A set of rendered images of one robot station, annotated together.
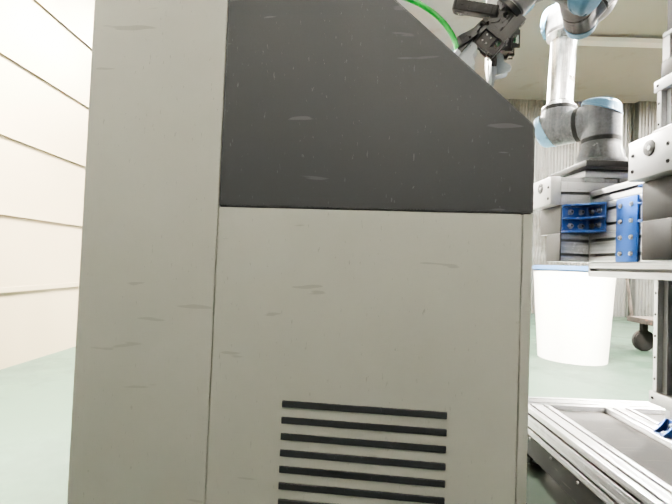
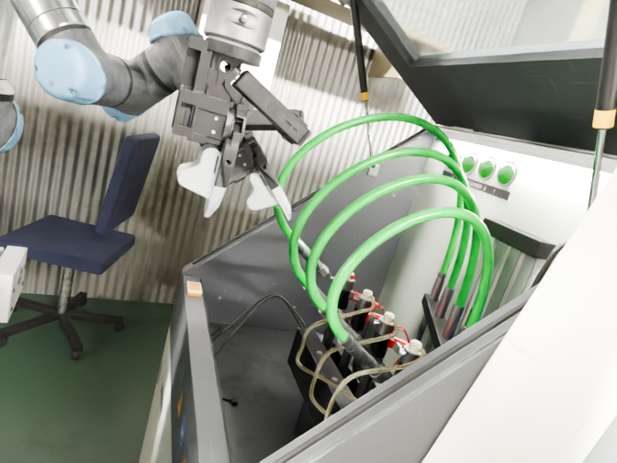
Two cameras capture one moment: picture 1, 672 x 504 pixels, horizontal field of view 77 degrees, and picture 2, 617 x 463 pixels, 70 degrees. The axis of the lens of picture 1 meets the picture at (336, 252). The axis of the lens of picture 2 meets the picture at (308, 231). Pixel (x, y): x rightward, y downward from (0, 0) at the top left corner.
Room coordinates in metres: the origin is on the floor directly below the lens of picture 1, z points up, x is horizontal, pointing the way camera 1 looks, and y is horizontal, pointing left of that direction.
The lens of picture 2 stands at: (1.78, -0.57, 1.37)
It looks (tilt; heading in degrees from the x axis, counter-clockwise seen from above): 14 degrees down; 153
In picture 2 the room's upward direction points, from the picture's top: 16 degrees clockwise
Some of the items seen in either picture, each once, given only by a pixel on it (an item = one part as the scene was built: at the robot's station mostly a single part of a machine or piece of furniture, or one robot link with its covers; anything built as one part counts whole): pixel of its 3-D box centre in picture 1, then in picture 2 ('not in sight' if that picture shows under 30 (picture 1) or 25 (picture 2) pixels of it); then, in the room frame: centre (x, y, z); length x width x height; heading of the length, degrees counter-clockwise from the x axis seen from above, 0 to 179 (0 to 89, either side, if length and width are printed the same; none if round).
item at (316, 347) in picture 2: not in sight; (339, 417); (1.24, -0.14, 0.91); 0.34 x 0.10 x 0.15; 174
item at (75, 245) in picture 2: not in sight; (79, 232); (-0.54, -0.59, 0.54); 0.63 x 0.60 x 1.08; 90
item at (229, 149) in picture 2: not in sight; (226, 152); (1.24, -0.43, 1.31); 0.05 x 0.02 x 0.09; 174
